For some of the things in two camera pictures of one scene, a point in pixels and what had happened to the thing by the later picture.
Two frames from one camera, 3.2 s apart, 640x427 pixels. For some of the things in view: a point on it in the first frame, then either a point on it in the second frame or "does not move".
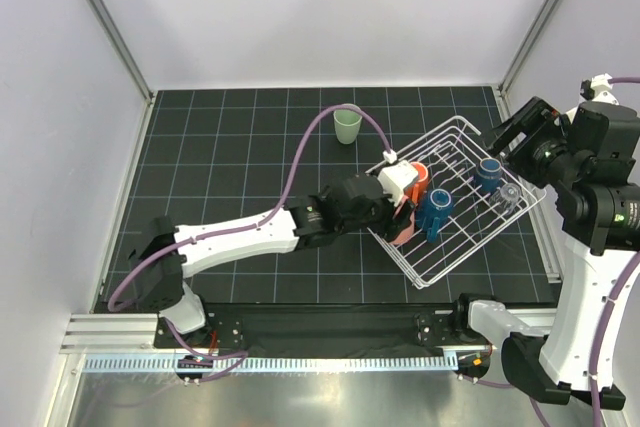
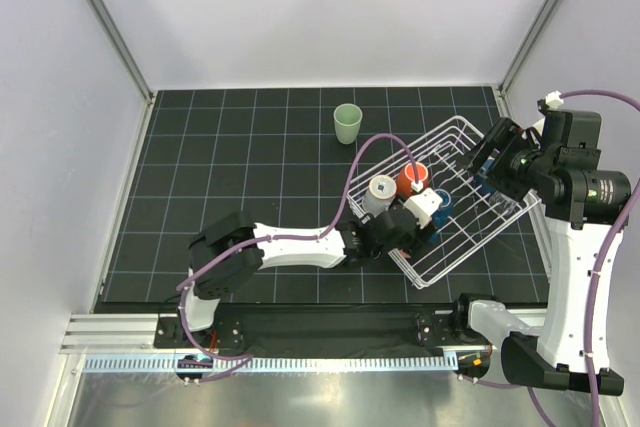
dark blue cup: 488,175 does not move
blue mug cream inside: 432,211 does not move
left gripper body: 380,220 to 413,243
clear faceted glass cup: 506,197 does not move
